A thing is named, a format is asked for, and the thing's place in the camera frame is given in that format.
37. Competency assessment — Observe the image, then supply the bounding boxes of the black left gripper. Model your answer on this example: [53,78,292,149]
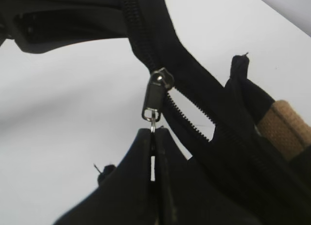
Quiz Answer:
[0,0,127,54]

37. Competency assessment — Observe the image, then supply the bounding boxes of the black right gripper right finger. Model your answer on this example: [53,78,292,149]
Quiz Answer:
[155,128,248,225]

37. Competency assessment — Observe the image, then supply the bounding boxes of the black tote bag tan handles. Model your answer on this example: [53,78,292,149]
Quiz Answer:
[121,0,311,225]

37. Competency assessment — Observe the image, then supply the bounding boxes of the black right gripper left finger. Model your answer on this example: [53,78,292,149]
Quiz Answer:
[55,129,152,225]

